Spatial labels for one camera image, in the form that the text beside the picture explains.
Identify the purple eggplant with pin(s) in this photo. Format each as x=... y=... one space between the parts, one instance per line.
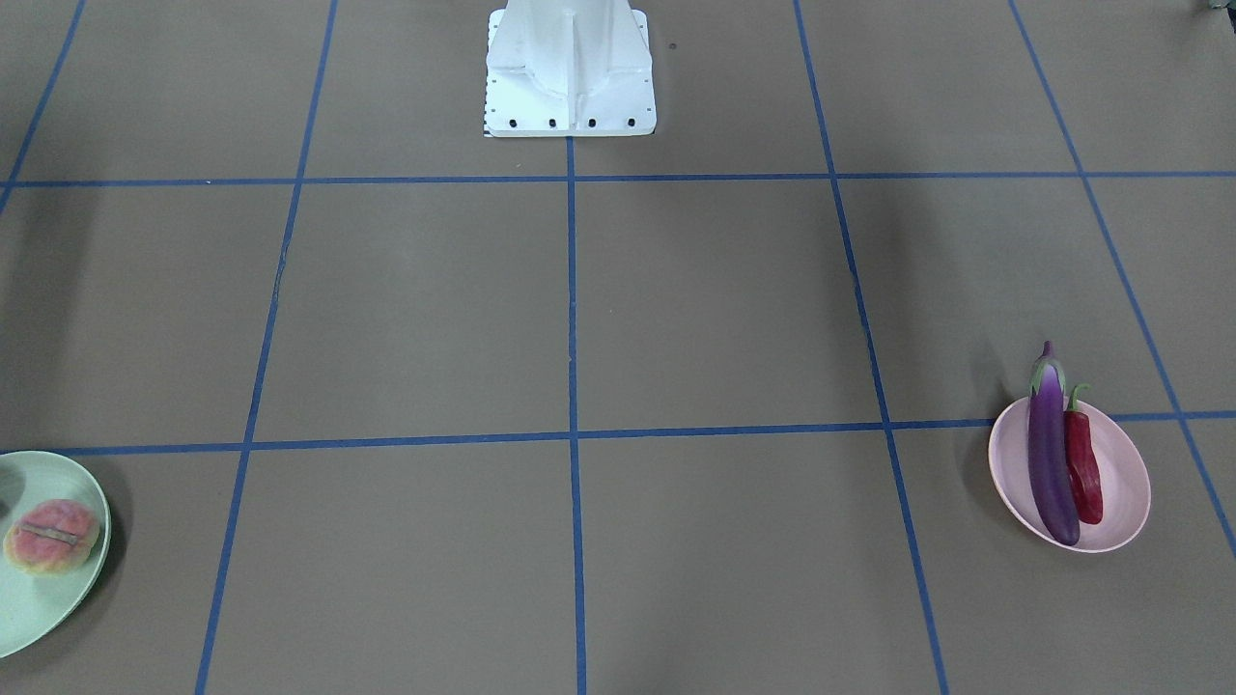
x=1047 y=466

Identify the red chili pepper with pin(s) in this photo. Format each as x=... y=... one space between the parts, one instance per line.
x=1082 y=464

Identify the yellow pink peach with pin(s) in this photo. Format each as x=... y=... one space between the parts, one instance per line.
x=55 y=537

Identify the pink plate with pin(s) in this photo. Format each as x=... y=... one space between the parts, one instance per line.
x=1124 y=479

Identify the green plate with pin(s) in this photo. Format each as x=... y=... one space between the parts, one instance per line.
x=32 y=605

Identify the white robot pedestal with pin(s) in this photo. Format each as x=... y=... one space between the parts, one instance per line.
x=569 y=69

